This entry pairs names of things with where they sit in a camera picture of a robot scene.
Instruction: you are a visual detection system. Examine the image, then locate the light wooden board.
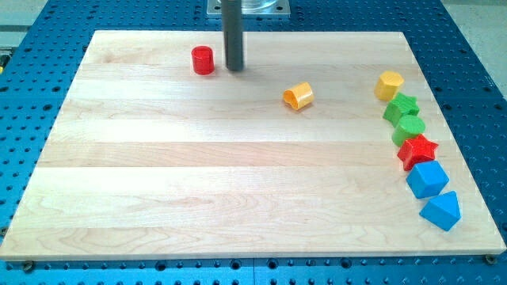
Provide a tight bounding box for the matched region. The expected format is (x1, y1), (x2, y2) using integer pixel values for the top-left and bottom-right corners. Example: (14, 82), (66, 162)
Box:
(1, 30), (505, 260)

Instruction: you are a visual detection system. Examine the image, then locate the red cylinder block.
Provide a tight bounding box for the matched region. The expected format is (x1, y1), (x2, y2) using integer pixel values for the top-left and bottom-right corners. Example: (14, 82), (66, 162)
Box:
(191, 46), (215, 75)

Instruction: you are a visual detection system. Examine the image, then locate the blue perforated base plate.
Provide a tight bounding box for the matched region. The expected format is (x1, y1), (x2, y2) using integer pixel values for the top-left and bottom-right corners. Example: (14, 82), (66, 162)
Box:
(1, 0), (506, 284)

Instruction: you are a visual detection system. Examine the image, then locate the blue triangle block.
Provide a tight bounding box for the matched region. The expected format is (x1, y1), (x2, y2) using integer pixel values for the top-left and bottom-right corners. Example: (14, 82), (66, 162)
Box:
(419, 191), (462, 231)

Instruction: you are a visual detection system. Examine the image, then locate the green cylinder block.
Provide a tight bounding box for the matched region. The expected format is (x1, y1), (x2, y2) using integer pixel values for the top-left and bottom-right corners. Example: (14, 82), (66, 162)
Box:
(391, 115), (425, 146)

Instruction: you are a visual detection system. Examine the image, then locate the green star block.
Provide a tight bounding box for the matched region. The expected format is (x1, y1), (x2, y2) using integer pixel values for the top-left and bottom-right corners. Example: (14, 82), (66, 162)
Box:
(383, 93), (420, 127)

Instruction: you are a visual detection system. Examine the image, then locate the yellow hexagon block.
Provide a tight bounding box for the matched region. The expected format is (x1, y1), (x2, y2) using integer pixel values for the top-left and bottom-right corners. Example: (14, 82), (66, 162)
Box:
(374, 70), (405, 101)

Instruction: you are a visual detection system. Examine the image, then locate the red star block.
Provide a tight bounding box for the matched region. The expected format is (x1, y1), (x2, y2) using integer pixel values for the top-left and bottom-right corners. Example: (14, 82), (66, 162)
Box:
(397, 135), (439, 171)

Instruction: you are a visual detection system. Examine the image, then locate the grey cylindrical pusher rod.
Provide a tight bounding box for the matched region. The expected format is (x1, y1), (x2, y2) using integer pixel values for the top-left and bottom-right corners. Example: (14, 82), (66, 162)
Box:
(221, 0), (244, 71)

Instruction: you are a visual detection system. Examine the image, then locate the blue cube block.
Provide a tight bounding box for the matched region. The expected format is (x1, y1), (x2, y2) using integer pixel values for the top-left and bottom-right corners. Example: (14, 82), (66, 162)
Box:
(406, 161), (449, 199)

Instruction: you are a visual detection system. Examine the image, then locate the metal robot mounting plate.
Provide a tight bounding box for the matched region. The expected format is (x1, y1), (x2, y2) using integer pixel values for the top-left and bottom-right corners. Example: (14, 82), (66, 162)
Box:
(205, 0), (291, 17)

